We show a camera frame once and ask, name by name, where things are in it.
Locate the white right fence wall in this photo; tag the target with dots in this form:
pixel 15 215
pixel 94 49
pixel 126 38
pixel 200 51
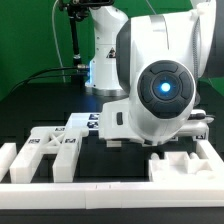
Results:
pixel 206 151

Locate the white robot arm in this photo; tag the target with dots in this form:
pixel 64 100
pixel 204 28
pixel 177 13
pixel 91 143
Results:
pixel 156 60

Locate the white front fence wall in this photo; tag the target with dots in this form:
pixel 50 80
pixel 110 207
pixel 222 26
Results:
pixel 110 195

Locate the white chair back frame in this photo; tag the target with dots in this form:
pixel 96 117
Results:
pixel 65 143

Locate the black camera stand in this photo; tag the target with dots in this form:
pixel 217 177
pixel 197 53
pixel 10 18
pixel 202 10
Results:
pixel 77 11

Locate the white left fence wall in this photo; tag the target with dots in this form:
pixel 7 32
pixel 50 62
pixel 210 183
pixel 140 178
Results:
pixel 7 155

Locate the white fence wall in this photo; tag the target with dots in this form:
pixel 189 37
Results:
pixel 110 195
pixel 206 151
pixel 7 155

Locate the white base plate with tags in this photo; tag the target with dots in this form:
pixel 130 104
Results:
pixel 89 120

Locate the white chair seat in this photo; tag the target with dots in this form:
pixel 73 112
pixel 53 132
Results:
pixel 179 167

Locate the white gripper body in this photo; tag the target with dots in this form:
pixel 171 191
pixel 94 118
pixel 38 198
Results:
pixel 123 120

